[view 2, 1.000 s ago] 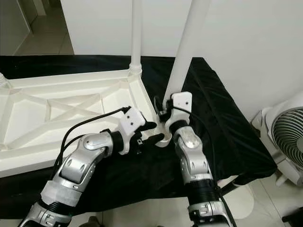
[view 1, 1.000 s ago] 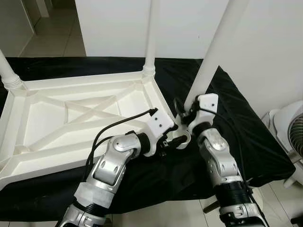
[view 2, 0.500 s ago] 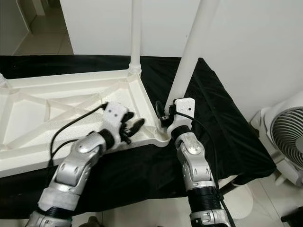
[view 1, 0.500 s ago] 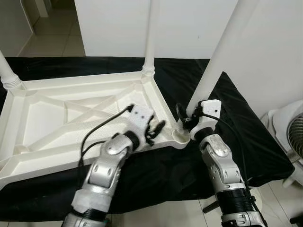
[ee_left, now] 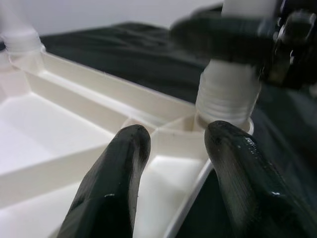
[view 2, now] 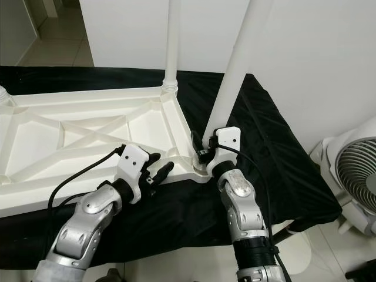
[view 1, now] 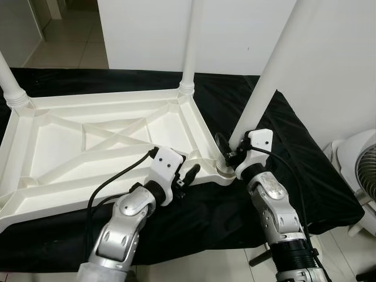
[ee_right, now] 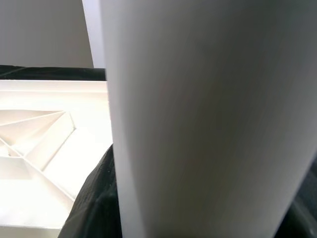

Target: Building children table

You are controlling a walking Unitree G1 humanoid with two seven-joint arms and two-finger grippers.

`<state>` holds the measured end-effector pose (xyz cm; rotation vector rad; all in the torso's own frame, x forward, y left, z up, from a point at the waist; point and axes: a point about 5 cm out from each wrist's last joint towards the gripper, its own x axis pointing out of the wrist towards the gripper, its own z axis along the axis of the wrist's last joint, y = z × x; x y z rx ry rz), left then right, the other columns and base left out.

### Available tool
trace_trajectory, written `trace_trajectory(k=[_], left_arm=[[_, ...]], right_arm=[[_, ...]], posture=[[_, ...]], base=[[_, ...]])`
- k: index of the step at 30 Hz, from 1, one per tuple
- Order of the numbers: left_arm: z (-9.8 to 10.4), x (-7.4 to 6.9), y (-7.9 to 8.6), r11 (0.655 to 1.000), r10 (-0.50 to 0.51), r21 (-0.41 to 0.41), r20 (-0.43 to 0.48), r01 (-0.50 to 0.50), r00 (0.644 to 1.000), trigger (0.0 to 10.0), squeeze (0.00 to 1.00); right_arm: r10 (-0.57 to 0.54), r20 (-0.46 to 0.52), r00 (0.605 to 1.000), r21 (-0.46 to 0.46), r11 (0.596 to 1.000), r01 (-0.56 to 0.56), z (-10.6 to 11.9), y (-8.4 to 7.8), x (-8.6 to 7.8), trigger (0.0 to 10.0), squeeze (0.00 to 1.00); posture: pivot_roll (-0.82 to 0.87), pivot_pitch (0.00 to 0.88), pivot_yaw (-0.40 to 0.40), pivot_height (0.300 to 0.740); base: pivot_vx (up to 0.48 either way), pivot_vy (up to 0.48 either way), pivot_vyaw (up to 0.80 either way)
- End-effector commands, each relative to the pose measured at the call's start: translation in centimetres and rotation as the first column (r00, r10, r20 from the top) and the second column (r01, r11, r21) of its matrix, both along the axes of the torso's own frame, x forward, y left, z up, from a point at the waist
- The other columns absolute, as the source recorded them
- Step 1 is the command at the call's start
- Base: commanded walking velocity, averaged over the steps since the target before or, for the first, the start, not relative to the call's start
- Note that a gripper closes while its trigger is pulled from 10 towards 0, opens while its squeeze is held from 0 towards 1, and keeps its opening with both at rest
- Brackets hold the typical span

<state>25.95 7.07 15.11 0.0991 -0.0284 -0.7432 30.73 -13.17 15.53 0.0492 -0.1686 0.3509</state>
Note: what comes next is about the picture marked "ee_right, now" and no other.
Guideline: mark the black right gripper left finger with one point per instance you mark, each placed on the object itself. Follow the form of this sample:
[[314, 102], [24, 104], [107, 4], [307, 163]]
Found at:
[[99, 203]]

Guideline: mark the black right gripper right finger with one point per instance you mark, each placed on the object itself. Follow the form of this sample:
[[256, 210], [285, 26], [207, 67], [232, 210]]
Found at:
[[304, 210]]

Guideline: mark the white plastic children table top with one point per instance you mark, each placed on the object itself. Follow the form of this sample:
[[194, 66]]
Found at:
[[37, 153]]

